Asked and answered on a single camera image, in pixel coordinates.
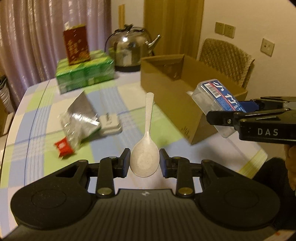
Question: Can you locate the wooden door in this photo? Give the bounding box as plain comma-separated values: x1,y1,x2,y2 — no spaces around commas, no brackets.
144,0,204,58

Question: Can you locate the brown cardboard box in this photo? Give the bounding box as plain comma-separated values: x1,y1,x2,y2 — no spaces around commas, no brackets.
140,54,247,145

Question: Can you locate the quilted chair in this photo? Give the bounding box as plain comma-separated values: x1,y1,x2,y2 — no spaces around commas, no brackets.
199,38,255,89

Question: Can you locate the silver foil tea bag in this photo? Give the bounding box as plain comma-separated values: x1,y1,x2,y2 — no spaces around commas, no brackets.
59,92,101,150

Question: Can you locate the steel kettle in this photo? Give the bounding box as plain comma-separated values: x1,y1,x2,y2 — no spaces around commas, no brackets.
104,24,161,72

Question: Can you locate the white plastic spoon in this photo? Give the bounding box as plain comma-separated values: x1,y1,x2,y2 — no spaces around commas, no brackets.
129,92,159,178

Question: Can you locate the green tissue pack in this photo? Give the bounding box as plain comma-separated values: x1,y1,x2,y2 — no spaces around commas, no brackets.
55,50,115,94

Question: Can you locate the person right hand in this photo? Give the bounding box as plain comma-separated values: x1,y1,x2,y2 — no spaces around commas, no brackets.
284,145,296,191

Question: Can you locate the blue floss pick box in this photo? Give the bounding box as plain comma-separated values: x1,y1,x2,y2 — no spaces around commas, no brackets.
191,78,246,139

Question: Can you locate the checked tablecloth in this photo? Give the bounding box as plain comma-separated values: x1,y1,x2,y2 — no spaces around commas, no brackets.
1,72,267,236

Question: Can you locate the red candy packet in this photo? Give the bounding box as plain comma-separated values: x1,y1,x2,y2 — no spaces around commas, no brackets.
54,137,75,158

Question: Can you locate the wall socket pair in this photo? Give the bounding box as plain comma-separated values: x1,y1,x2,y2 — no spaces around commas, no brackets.
214,22,236,39

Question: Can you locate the white power adapter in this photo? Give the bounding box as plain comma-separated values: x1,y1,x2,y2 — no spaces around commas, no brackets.
99,113,122,137

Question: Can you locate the purple curtain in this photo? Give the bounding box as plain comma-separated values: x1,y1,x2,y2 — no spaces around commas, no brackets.
1,1,111,108

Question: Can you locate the single wall socket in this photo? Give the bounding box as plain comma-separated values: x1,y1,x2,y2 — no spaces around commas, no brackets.
260,38,274,57

